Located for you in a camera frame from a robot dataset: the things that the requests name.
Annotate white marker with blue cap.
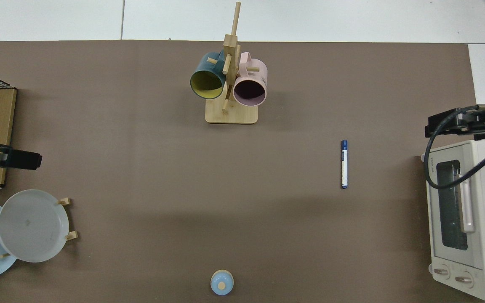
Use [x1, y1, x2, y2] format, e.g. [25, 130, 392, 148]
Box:
[341, 140, 349, 189]

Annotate grey plate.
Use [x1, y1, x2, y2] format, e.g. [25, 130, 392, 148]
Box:
[0, 189, 69, 263]

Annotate wooden plate rack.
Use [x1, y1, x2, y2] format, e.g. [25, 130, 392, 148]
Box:
[0, 197, 78, 259]

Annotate brown table cloth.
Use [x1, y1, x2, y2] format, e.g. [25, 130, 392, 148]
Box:
[0, 40, 482, 303]

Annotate dark teal mug yellow inside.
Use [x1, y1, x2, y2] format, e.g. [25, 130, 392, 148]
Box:
[190, 51, 227, 100]

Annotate wooden cup stand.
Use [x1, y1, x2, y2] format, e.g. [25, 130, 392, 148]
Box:
[205, 2, 258, 125]

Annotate pink mug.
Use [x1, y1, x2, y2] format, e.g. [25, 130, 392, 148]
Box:
[232, 52, 268, 107]

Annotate small blue round thing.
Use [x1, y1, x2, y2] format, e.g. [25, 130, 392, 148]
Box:
[211, 270, 235, 296]

